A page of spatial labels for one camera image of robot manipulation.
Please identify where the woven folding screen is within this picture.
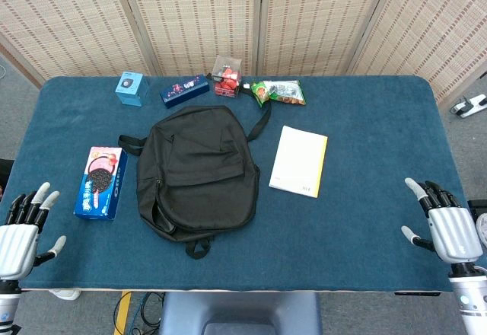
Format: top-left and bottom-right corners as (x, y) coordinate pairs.
(0, 0), (487, 104)

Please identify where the green snack bag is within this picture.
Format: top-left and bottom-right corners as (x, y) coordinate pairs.
(250, 79), (307, 110)

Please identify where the black backpack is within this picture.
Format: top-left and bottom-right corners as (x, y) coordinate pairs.
(117, 85), (273, 260)

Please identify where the black equipment box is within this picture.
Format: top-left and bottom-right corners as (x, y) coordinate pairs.
(466, 199), (487, 218)

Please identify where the blue table cloth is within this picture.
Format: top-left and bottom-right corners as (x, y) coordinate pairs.
(0, 75), (473, 293)

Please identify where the white table foot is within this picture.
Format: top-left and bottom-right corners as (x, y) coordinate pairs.
(48, 288), (81, 301)

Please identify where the dark blue long box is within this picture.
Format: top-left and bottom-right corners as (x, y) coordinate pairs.
(159, 74), (211, 110)

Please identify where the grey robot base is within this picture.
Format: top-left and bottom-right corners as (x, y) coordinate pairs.
(158, 291), (323, 335)

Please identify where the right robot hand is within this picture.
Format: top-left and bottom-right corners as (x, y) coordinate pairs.
(400, 177), (485, 266)

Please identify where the white paper booklet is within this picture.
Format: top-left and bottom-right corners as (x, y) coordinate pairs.
(268, 124), (329, 199)

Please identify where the blue Oreo cookie box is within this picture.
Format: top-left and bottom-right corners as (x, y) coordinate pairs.
(73, 145), (129, 222)

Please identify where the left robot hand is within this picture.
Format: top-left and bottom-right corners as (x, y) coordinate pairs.
(0, 181), (68, 282)

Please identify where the clear box with red capsules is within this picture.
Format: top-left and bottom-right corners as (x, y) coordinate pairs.
(211, 55), (244, 99)

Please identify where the black cable bundle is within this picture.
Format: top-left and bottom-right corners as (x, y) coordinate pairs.
(113, 291), (165, 335)

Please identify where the white power strip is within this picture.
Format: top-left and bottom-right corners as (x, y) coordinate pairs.
(450, 94), (487, 119)

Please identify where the light blue cube box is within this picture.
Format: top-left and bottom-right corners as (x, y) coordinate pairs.
(114, 71), (150, 107)

